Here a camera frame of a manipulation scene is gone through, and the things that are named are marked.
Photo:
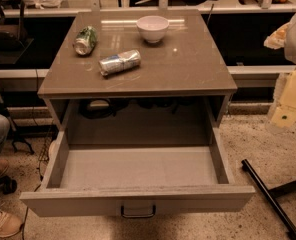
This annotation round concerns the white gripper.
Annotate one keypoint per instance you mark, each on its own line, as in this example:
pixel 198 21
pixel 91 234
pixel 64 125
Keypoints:
pixel 276 40

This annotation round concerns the silver blue redbull can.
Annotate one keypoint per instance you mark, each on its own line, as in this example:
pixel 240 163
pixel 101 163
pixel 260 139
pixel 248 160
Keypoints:
pixel 119 62

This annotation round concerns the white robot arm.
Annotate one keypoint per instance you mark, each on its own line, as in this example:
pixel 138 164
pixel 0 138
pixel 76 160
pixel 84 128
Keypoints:
pixel 290 42

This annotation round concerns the grey cabinet with glossy top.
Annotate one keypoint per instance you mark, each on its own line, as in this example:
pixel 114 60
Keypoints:
pixel 108 86

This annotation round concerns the green soda can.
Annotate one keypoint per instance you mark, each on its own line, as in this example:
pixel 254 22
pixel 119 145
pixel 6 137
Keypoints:
pixel 85 41

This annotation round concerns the open grey top drawer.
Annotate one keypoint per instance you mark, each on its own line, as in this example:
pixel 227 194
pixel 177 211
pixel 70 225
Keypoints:
pixel 181 173

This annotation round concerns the white ceramic bowl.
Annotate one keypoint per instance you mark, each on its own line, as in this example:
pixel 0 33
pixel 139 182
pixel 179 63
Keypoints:
pixel 152 28

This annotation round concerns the black metal stand leg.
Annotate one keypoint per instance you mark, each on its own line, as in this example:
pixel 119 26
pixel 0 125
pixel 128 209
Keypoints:
pixel 272 195

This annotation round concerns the black chair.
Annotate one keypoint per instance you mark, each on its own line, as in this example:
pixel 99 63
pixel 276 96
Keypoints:
pixel 14 39

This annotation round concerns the tan sneaker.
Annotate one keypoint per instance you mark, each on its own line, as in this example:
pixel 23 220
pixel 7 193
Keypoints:
pixel 10 224

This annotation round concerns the black drawer handle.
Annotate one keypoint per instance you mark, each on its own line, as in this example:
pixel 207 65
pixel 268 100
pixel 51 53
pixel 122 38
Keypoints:
pixel 140 213

